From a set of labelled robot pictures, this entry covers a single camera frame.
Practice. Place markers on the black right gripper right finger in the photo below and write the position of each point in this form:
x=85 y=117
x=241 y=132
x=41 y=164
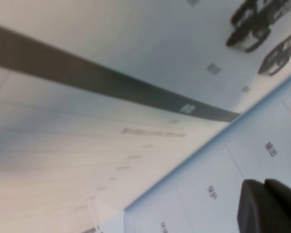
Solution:
x=288 y=206

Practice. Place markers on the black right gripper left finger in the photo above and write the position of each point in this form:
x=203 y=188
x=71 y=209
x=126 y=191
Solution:
x=254 y=213

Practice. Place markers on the white product manual book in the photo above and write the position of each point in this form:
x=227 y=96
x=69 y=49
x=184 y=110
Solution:
x=111 y=145

